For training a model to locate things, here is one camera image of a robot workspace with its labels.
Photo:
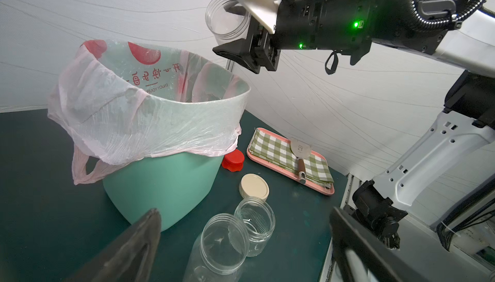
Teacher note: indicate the green checkered cloth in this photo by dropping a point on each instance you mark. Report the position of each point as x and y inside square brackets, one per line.
[290, 154]

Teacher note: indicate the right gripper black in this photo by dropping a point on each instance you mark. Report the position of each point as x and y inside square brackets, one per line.
[341, 26]

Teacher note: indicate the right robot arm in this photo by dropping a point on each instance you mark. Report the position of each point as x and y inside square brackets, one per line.
[395, 92]

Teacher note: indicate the red lid peanut jar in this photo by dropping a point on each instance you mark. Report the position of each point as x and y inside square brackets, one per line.
[227, 20]
[220, 251]

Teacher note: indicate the mint green trash bin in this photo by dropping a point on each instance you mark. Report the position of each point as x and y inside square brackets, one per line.
[174, 185]

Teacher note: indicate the red jar lid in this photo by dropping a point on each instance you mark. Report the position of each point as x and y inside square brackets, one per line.
[234, 161]

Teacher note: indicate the beige lid glass peanut jar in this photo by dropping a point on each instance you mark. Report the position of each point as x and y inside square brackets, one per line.
[260, 222]

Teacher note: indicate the pink tray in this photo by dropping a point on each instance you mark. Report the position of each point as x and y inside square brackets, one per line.
[290, 166]

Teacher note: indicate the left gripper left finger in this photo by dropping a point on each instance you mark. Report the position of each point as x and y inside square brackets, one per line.
[129, 257]

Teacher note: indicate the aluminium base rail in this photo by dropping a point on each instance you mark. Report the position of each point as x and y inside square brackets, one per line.
[420, 249]

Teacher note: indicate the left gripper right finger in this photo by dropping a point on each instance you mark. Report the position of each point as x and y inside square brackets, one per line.
[357, 251]

